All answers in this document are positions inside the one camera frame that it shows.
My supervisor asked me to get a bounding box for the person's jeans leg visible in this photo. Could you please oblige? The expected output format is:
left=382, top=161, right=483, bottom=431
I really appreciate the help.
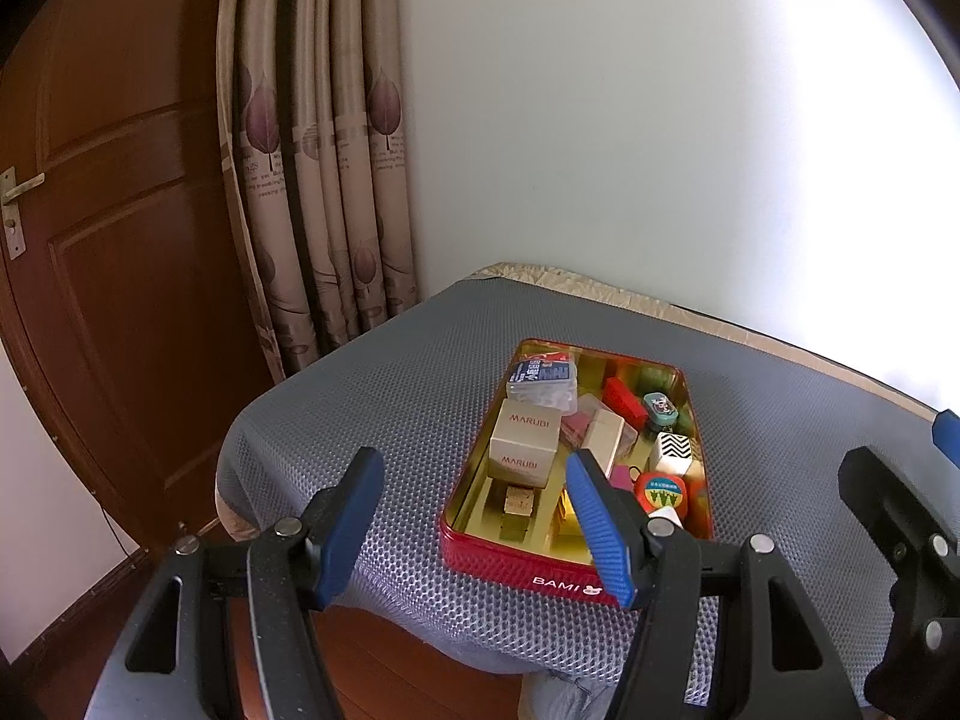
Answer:
left=519, top=673, right=623, bottom=720

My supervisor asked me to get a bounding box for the red tin box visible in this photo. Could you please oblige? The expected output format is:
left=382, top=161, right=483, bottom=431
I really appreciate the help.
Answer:
left=440, top=337, right=710, bottom=608

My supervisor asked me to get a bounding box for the small teal tin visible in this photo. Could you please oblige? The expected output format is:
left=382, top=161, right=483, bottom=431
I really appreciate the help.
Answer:
left=641, top=392, right=680, bottom=428

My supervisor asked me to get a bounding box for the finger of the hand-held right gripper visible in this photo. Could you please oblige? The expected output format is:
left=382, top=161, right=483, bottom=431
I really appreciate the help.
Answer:
left=838, top=446, right=960, bottom=713
left=932, top=409, right=960, bottom=460

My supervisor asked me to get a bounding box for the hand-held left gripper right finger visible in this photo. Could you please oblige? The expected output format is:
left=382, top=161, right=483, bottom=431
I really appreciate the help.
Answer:
left=566, top=450, right=815, bottom=720

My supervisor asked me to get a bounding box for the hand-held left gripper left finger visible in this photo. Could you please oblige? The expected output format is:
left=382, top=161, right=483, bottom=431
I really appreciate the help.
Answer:
left=124, top=448, right=385, bottom=720

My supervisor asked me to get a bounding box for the orange round tape measure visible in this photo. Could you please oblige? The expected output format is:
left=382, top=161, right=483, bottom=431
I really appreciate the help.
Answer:
left=634, top=474, right=689, bottom=517

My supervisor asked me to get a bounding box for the gold tablecloth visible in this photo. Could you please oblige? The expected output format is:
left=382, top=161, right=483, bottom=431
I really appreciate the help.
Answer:
left=465, top=262, right=938, bottom=415

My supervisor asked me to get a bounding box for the beige leaf print curtain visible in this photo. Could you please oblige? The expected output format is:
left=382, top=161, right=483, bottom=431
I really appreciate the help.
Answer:
left=216, top=0, right=419, bottom=383

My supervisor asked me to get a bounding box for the black cable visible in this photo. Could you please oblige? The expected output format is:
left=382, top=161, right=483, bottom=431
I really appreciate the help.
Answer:
left=90, top=491, right=147, bottom=563

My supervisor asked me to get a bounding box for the brown wooden door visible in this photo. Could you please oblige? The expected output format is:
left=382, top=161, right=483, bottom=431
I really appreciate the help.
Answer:
left=0, top=0, right=286, bottom=563

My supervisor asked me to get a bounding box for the brown cardboard box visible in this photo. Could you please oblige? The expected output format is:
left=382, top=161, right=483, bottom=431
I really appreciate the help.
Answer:
left=489, top=399, right=563, bottom=482

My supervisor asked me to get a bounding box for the cream gold box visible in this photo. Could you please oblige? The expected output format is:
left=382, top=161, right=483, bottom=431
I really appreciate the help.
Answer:
left=583, top=409, right=638, bottom=466

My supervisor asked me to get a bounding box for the red block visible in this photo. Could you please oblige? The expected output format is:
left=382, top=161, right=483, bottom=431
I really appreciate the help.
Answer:
left=602, top=377, right=647, bottom=428

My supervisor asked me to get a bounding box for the brass door handle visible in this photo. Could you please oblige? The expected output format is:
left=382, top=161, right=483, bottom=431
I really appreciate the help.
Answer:
left=0, top=167, right=46, bottom=262

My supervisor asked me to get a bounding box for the white zigzag patterned box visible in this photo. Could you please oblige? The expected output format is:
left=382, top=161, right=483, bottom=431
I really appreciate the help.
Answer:
left=649, top=431, right=695, bottom=475

